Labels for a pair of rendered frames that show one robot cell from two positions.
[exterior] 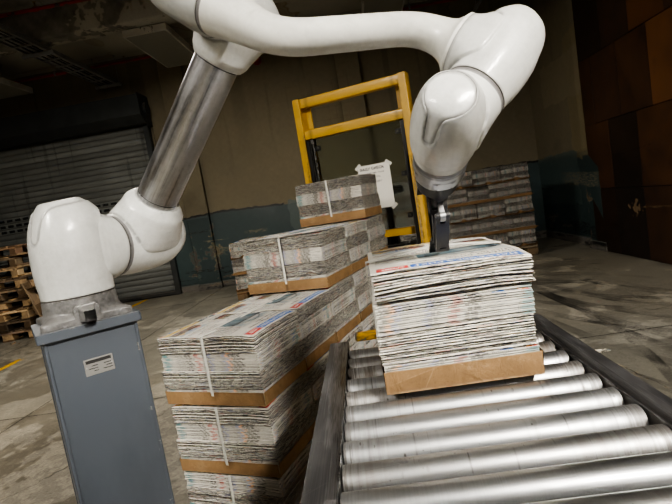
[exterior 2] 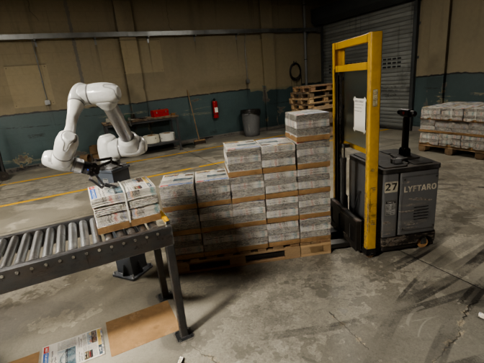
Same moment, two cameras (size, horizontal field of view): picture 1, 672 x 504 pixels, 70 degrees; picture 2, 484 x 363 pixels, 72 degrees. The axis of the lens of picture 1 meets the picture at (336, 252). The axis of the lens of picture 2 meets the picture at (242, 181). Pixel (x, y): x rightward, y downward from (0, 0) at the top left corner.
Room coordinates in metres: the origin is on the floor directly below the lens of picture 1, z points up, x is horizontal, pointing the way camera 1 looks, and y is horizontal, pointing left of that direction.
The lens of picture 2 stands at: (0.72, -2.33, 1.60)
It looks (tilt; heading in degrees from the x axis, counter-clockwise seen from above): 17 degrees down; 61
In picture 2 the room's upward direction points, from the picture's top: 5 degrees counter-clockwise
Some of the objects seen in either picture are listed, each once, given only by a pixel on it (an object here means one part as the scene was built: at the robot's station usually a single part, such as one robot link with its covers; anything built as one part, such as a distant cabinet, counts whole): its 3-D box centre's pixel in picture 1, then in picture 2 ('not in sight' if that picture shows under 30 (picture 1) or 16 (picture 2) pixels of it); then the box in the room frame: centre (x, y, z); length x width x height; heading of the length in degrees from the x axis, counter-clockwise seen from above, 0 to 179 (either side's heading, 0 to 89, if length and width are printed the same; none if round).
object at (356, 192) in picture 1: (354, 294); (307, 182); (2.65, -0.06, 0.65); 0.39 x 0.30 x 1.29; 67
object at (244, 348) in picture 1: (305, 387); (232, 215); (1.99, 0.22, 0.42); 1.17 x 0.39 x 0.83; 157
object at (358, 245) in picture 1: (324, 249); (274, 154); (2.38, 0.05, 0.95); 0.38 x 0.29 x 0.23; 66
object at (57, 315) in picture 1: (82, 307); (109, 164); (1.08, 0.59, 1.03); 0.22 x 0.18 x 0.06; 34
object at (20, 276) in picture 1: (24, 288); (317, 109); (7.17, 4.68, 0.65); 1.33 x 0.94 x 1.30; 0
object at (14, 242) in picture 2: not in sight; (9, 253); (0.37, -0.16, 0.77); 0.47 x 0.05 x 0.05; 86
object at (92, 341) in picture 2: not in sight; (73, 351); (0.53, -0.17, 0.00); 0.37 x 0.28 x 0.01; 176
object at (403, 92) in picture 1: (420, 221); (371, 149); (2.92, -0.54, 0.97); 0.09 x 0.09 x 1.75; 67
